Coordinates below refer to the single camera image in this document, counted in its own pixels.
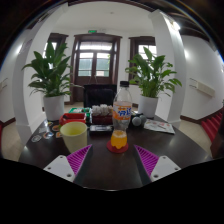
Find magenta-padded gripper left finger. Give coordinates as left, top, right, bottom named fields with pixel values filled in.
left=43, top=143, right=95, bottom=188

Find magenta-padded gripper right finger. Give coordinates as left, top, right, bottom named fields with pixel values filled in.
left=132, top=143, right=182, bottom=187

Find clear orange drink bottle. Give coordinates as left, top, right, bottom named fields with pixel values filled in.
left=110, top=80, right=133, bottom=150

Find pale yellow cup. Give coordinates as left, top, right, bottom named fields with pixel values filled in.
left=59, top=121, right=89, bottom=154

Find printed paper sheet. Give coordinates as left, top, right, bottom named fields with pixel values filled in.
left=143, top=119, right=176, bottom=135

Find flat round red coaster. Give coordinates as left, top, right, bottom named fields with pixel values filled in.
left=106, top=139, right=130, bottom=155

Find red plastic box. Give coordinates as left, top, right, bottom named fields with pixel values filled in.
left=59, top=112, right=88, bottom=127

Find flat black device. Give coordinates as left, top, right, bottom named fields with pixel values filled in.
left=88, top=124, right=114, bottom=135

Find grey round balls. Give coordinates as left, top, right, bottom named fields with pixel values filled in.
left=131, top=114, right=148, bottom=127

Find green and white box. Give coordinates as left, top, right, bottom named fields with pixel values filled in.
left=68, top=107, right=92, bottom=116

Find brown box of white items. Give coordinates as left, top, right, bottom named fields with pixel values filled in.
left=90, top=104, right=114, bottom=126

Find black chair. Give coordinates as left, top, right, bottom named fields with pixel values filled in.
left=83, top=83, right=118, bottom=108

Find leafy plant in white pot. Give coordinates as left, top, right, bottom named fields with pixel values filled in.
left=124, top=46, right=183, bottom=119
left=21, top=41, right=84, bottom=122

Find dark wooden double door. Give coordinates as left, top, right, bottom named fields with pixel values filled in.
left=69, top=33, right=123, bottom=103

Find dark-framed wide window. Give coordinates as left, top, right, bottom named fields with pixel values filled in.
left=128, top=35, right=158, bottom=83

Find dark-framed narrow window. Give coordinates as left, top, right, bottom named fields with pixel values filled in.
left=43, top=32, right=69, bottom=78

